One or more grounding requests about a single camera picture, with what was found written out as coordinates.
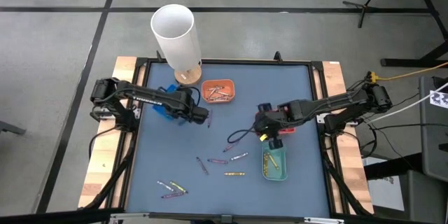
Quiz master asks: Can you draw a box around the black tripod stand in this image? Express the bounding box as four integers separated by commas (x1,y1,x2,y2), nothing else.
342,0,433,29

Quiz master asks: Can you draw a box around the black aluminium table frame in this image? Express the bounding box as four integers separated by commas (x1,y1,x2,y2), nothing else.
78,55,375,218

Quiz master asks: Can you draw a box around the grey stand foot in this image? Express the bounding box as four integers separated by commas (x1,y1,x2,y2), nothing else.
0,120,27,136

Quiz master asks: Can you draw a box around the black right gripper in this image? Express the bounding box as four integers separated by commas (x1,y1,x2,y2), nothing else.
253,102,298,149

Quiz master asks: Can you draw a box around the teal plastic bin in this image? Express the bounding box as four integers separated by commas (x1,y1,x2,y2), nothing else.
262,141,288,182

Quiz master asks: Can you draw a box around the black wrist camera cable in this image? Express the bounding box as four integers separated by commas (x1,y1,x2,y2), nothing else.
227,127,258,145

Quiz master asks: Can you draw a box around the black-and-white marker tag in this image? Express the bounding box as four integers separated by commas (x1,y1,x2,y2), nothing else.
429,90,448,109

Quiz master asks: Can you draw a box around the blue-grey table mat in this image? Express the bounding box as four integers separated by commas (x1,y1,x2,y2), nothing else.
125,62,331,218

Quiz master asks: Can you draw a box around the yellow extension cable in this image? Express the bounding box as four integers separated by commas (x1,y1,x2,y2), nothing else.
365,61,448,83

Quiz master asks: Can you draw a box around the white box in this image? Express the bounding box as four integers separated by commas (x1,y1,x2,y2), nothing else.
363,156,407,211

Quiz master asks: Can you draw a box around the red plastic basket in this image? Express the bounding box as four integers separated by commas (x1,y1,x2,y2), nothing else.
255,110,297,137

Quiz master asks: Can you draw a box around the grey equipment cart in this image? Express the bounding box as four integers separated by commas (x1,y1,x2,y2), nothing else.
418,75,448,183

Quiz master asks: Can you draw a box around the white cable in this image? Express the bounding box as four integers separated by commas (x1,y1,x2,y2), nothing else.
363,82,448,125

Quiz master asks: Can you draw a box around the black rig crossbeam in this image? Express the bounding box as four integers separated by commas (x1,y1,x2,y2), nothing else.
0,208,448,224

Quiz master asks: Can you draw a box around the orange plastic bin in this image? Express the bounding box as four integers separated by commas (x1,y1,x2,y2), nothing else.
202,78,236,104

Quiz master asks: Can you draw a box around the blue plastic basket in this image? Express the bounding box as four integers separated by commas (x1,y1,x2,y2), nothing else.
152,83,186,126

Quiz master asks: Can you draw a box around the white shade wooden-base lamp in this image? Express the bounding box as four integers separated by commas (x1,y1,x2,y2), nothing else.
149,3,204,88

